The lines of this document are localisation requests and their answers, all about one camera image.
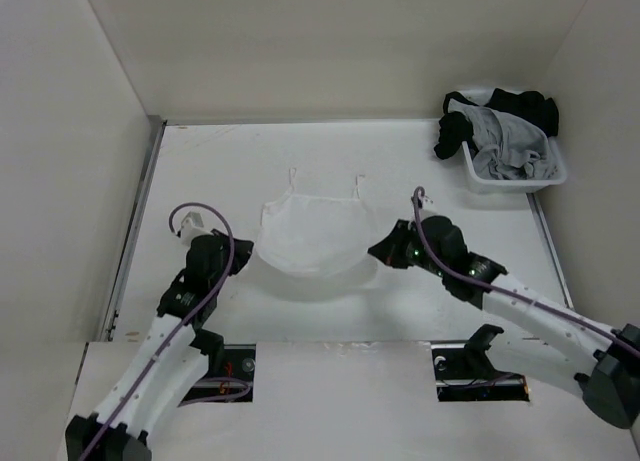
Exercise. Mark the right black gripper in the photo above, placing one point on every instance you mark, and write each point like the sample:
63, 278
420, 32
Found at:
390, 247

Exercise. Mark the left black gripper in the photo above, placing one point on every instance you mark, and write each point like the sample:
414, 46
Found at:
243, 252

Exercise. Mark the white tank top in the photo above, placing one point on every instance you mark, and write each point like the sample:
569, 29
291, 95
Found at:
311, 236

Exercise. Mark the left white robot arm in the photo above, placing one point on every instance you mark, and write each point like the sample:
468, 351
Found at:
178, 363

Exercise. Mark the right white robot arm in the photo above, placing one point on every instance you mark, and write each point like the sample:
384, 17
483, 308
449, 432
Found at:
593, 361

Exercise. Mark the black tank top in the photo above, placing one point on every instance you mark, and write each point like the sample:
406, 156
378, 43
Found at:
455, 128

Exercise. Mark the grey tank top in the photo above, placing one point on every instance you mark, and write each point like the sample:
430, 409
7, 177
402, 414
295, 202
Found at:
509, 148

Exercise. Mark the white plastic basket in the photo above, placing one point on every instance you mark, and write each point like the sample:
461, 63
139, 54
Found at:
485, 186

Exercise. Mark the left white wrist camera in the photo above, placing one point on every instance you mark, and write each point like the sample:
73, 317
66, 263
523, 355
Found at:
191, 227

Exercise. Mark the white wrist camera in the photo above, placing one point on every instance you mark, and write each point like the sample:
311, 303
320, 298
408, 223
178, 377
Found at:
191, 227
424, 200

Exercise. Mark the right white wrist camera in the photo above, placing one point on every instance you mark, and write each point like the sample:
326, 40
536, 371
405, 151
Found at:
424, 200

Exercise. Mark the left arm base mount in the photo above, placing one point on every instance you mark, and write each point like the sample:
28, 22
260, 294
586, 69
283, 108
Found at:
229, 380

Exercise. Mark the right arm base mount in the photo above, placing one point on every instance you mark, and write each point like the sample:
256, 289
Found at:
464, 373

